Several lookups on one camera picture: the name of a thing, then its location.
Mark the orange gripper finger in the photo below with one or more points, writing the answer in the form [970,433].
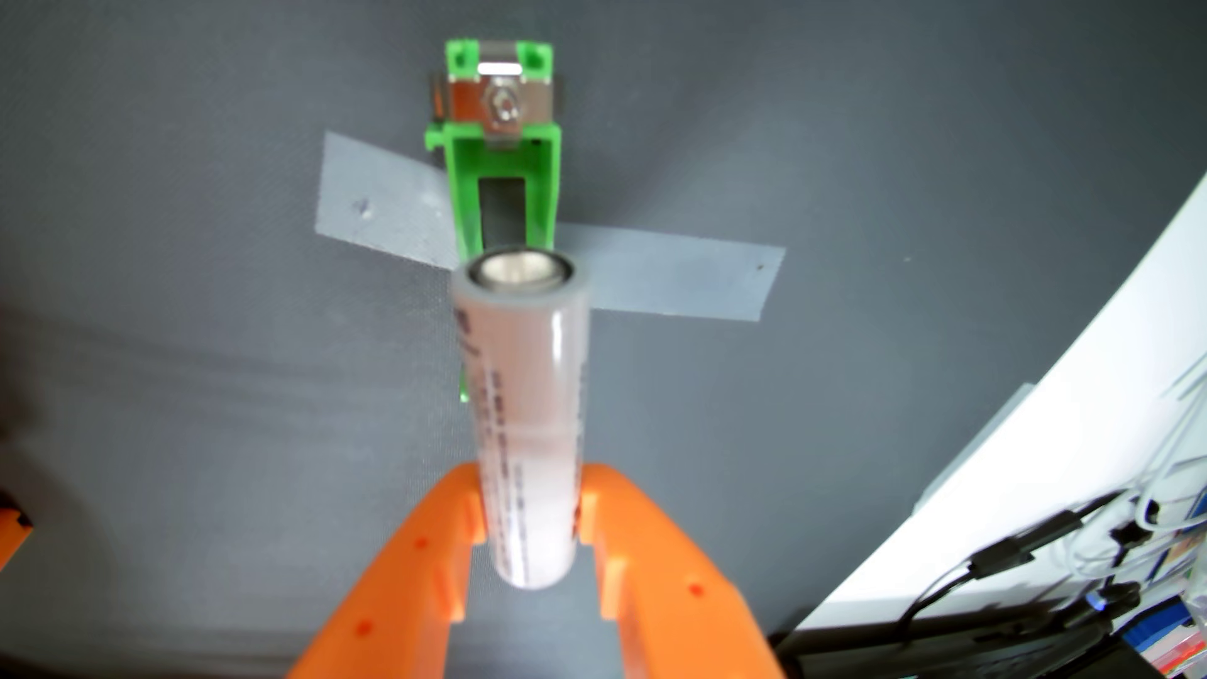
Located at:
[405,585]
[669,594]

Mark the wide grey tape strip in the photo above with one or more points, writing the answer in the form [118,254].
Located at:
[679,278]

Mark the green battery holder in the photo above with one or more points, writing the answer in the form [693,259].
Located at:
[462,189]

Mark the white cylindrical battery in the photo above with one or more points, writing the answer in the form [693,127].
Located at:
[528,424]

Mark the dark grey table mat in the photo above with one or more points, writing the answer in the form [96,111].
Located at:
[189,377]

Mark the orange plastic robot part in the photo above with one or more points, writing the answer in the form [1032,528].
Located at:
[11,537]

